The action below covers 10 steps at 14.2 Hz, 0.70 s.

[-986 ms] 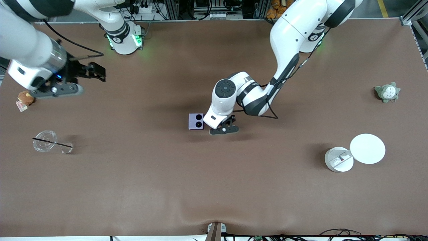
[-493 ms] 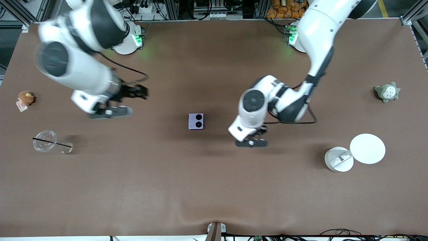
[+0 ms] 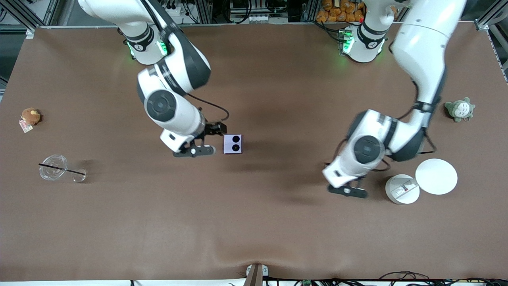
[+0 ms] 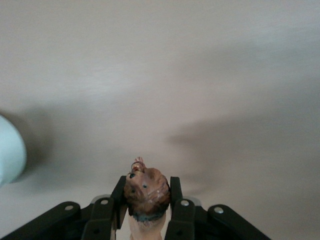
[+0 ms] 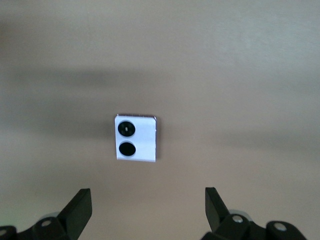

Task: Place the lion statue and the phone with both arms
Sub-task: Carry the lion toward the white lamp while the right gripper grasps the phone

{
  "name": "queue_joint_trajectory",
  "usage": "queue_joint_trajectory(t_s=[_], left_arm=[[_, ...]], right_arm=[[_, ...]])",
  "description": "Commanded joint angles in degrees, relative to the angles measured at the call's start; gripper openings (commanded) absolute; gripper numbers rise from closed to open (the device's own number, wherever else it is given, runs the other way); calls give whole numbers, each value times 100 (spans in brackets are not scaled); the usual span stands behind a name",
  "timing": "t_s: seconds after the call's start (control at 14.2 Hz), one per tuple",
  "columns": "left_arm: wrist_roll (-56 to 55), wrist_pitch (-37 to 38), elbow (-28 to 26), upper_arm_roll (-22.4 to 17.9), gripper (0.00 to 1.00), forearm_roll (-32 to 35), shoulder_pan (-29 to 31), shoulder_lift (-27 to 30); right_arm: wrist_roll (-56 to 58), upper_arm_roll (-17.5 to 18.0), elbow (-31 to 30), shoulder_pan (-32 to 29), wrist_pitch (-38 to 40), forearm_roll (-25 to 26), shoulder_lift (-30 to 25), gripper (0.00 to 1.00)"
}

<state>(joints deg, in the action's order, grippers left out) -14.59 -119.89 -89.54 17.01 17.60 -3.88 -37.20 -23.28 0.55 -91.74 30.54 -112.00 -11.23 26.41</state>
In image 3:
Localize aluminium frame profile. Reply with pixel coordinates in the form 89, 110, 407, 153
0, 0, 52, 28
474, 0, 508, 30

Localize lilac flip phone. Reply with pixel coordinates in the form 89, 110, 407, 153
223, 134, 243, 155

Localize orange stuffed toys pile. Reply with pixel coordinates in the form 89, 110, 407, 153
316, 0, 365, 23

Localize clear plastic cup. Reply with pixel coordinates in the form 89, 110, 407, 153
39, 154, 87, 183

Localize white round labelled container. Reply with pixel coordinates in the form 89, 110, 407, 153
385, 174, 420, 205

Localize metal table edge bracket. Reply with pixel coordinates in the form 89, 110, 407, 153
245, 263, 269, 286

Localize black cable bundle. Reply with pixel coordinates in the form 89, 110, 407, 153
379, 271, 508, 286

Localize grey white plush creature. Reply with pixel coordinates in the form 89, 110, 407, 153
444, 97, 475, 123

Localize brown plush toy with tag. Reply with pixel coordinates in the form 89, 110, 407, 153
19, 107, 41, 133

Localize white round flat disc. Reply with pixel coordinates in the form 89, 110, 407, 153
415, 158, 458, 195

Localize black drinking straw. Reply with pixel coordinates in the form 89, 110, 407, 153
38, 163, 86, 176

